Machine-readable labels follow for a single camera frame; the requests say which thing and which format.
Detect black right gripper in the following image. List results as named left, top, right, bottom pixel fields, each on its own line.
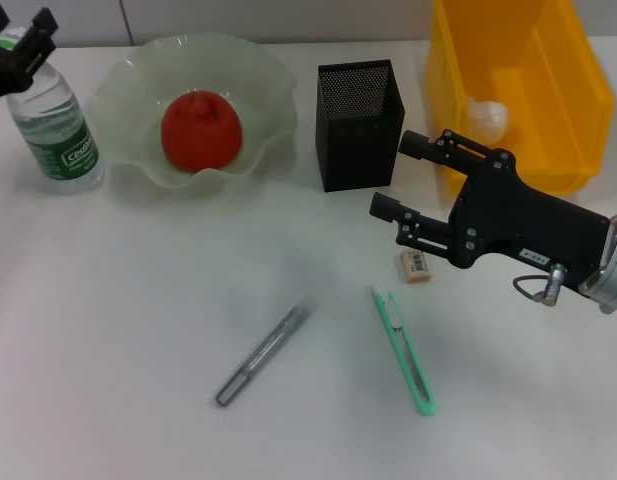
left=368, top=128, right=613, bottom=292

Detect yellow plastic bin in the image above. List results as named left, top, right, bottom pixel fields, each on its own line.
left=424, top=0, right=617, bottom=200

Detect green thread snips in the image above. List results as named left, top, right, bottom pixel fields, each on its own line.
left=371, top=284, right=437, bottom=418

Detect grey pen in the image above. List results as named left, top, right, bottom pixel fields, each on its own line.
left=214, top=294, right=320, bottom=408

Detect pale green wavy fruit plate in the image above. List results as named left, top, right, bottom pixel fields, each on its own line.
left=87, top=33, right=300, bottom=190

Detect clear bottle with green label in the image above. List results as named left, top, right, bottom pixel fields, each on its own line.
left=0, top=24, right=107, bottom=197

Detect right gripper cable with plug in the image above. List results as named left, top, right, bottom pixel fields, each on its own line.
left=511, top=263, right=570, bottom=308

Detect black mesh pen holder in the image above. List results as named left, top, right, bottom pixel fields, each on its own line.
left=314, top=59, right=407, bottom=194

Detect orange fruit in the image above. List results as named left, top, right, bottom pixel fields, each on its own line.
left=160, top=89, right=245, bottom=174

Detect white paper ball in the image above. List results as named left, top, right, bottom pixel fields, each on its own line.
left=466, top=96, right=511, bottom=147

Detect beige eraser with barcode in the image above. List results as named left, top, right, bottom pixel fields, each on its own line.
left=398, top=249, right=435, bottom=286

